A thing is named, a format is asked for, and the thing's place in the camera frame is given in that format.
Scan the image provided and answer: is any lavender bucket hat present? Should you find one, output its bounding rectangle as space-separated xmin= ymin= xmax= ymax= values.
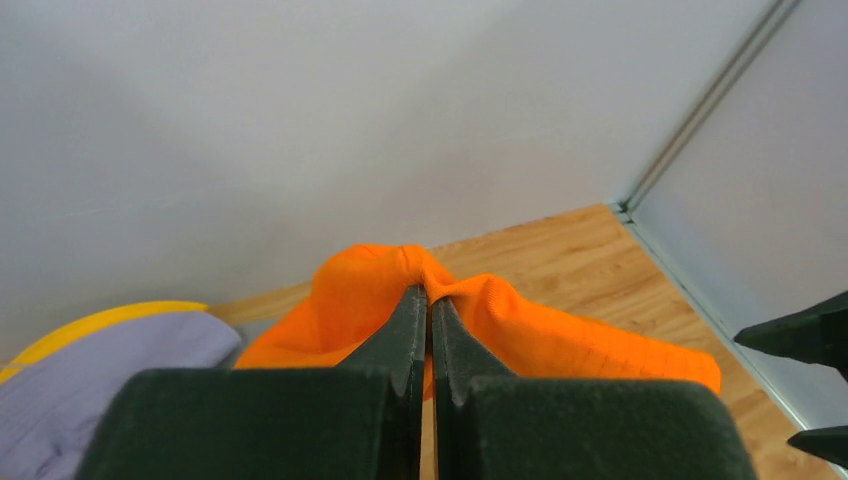
xmin=1 ymin=311 xmax=241 ymax=479

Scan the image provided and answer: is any orange bucket hat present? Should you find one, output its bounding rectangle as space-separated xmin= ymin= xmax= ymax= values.
xmin=236 ymin=244 xmax=722 ymax=393

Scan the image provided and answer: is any yellow bucket hat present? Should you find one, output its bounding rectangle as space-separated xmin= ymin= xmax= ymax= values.
xmin=1 ymin=300 xmax=209 ymax=383

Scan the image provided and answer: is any aluminium corner frame rail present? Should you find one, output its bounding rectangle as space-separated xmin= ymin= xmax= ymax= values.
xmin=608 ymin=0 xmax=848 ymax=473

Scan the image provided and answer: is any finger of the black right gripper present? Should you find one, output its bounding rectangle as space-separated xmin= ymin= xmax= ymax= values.
xmin=787 ymin=426 xmax=848 ymax=468
xmin=733 ymin=291 xmax=847 ymax=379

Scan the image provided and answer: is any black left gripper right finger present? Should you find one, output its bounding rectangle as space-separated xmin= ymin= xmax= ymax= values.
xmin=431 ymin=299 xmax=756 ymax=479

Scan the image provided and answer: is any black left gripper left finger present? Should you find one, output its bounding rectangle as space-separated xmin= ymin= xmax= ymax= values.
xmin=77 ymin=286 xmax=427 ymax=480

